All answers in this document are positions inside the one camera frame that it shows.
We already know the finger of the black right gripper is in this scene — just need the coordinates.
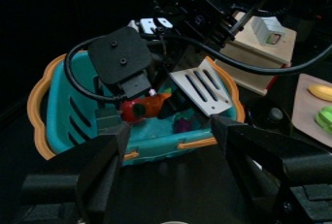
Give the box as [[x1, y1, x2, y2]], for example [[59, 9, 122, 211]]
[[148, 44, 173, 89], [156, 86, 192, 120]]

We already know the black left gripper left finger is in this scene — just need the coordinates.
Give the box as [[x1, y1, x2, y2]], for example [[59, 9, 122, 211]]
[[19, 121, 133, 224]]

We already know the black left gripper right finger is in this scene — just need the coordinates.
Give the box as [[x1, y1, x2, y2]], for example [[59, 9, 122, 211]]
[[209, 113, 332, 224]]

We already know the orange toy carrot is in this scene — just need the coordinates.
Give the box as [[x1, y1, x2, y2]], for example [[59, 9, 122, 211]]
[[141, 92, 175, 119]]

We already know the purple toy eggplant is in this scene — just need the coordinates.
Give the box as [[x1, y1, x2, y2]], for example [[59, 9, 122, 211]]
[[175, 117, 193, 135]]

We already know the red toy tomato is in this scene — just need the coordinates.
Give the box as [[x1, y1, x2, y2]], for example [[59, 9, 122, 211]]
[[120, 100, 148, 124]]

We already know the black pot lid grey knob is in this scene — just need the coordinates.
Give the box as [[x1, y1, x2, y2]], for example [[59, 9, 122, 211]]
[[246, 96, 300, 139]]

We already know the white toy milk carton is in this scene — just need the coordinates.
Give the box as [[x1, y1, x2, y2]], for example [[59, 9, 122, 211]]
[[251, 16, 290, 47]]

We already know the wooden toy box red panel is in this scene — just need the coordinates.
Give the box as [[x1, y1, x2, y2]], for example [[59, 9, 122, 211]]
[[213, 11, 299, 97]]

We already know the green toy lettuce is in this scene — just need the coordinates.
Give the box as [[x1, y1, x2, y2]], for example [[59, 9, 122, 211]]
[[314, 105, 332, 135]]

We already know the teal basket with orange rim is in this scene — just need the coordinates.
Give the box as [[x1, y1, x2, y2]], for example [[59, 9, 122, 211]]
[[26, 50, 247, 168]]

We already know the yellow toy fruit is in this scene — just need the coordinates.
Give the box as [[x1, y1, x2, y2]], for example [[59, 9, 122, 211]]
[[307, 83, 332, 102]]

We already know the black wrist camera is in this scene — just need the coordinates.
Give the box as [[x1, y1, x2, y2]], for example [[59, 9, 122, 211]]
[[88, 25, 154, 100]]

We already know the black camera cable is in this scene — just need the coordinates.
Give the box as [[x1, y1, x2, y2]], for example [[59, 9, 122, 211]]
[[63, 33, 332, 103]]

